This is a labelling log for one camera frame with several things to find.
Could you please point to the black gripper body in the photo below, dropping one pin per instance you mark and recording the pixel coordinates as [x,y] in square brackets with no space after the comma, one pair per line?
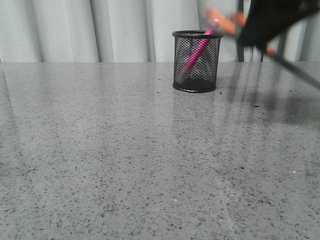
[268,18]

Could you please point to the grey orange scissors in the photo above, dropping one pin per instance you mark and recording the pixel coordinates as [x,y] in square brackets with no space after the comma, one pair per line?
[232,26]

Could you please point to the pink marker pen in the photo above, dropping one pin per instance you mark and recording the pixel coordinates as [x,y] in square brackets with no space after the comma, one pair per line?
[200,48]

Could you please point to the black mesh pen holder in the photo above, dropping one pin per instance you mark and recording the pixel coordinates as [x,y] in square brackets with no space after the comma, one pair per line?
[203,76]

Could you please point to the grey curtain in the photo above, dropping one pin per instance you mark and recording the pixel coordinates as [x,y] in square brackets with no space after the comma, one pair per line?
[100,30]

